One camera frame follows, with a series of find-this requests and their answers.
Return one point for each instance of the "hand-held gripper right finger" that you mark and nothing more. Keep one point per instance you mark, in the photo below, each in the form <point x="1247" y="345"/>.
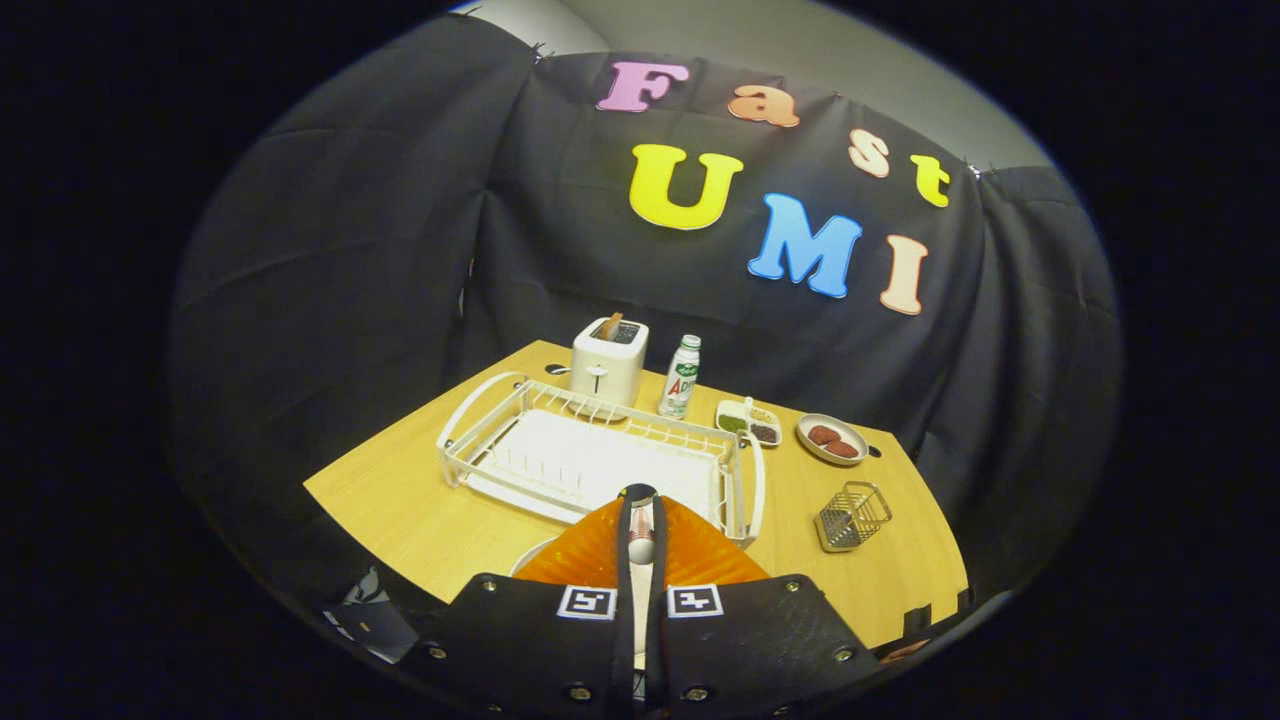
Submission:
<point x="661" y="570"/>

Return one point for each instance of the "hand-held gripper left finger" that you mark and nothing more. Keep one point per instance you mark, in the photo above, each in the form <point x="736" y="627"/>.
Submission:
<point x="625" y="560"/>

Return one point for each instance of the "white plate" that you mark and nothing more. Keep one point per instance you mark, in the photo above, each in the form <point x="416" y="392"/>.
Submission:
<point x="535" y="555"/>

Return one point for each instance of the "white divided dish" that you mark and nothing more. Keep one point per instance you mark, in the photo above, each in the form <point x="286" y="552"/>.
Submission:
<point x="765" y="433"/>

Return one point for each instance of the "beige meat plate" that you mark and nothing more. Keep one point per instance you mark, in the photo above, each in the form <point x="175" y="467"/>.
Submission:
<point x="850" y="430"/>

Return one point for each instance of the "white drip tray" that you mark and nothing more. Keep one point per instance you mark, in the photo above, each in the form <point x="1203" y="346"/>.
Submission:
<point x="580" y="460"/>

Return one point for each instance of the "white bottle green label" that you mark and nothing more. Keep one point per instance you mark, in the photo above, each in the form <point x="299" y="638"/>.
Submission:
<point x="680" y="385"/>

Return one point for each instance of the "white toaster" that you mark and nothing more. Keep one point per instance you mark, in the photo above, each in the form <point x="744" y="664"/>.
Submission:
<point x="605" y="370"/>

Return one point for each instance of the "red meat patty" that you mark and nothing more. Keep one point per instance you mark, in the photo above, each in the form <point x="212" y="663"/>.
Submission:
<point x="843" y="450"/>
<point x="824" y="435"/>

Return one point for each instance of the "brown toast slice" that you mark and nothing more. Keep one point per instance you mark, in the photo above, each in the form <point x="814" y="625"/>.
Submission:
<point x="611" y="326"/>

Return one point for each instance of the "black backdrop cloth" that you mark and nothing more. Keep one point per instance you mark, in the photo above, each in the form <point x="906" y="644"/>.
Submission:
<point x="350" y="250"/>

